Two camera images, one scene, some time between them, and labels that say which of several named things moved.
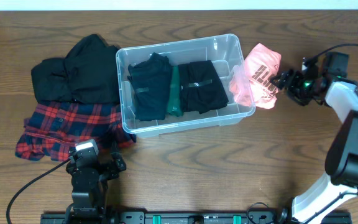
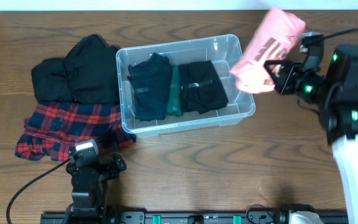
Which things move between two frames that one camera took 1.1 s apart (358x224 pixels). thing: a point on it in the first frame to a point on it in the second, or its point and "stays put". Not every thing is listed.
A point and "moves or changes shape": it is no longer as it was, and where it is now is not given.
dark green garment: x=175 y=104 stays put
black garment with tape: x=201 y=88 stays put
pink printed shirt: x=251 y=84 moves or changes shape
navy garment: x=151 y=78 stays put
